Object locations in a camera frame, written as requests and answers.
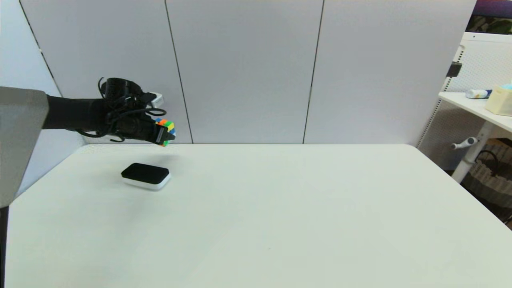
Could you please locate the white crank handle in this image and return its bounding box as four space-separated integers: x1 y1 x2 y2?
451 137 479 150

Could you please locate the black and white pad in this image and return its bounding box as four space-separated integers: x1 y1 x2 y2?
121 162 171 191

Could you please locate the beige box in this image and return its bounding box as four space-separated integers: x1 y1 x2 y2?
486 84 512 117

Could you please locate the multicoloured rubiks cube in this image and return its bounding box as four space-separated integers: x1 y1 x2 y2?
155 117 176 147

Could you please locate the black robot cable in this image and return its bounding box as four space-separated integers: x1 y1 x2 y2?
76 77 166 142

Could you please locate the white perforated panel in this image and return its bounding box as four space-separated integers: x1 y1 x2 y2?
416 32 512 170

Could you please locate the white side desk top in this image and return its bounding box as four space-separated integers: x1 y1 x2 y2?
439 92 512 132

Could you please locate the white desk leg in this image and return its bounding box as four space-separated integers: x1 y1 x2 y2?
452 121 494 184

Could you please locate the dark wicker basket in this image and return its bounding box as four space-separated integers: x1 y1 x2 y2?
462 138 512 224

